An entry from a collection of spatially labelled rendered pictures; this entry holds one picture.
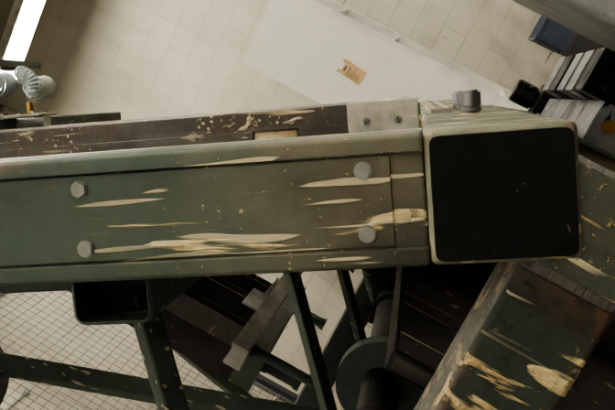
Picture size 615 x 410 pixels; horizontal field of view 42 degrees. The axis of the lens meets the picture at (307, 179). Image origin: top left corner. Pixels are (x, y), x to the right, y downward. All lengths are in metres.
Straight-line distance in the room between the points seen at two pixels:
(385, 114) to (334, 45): 3.80
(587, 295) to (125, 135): 1.02
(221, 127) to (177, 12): 5.53
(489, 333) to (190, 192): 0.27
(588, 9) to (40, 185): 0.47
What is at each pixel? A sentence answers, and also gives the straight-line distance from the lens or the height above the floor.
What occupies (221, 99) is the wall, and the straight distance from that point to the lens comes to 6.89.
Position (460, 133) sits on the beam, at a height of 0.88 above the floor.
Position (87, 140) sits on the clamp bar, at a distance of 1.53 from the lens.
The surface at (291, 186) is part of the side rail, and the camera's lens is 0.65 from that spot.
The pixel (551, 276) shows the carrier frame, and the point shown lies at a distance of 0.67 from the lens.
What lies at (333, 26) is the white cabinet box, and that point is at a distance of 5.19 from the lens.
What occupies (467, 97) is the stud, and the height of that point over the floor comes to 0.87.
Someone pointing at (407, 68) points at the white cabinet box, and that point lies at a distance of 5.14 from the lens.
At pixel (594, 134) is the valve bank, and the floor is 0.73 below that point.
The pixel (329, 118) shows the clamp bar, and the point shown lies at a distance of 1.41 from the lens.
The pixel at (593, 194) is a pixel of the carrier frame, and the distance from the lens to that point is 0.66.
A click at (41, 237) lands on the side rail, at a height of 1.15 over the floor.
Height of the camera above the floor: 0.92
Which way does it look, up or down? 4 degrees up
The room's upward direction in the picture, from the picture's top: 62 degrees counter-clockwise
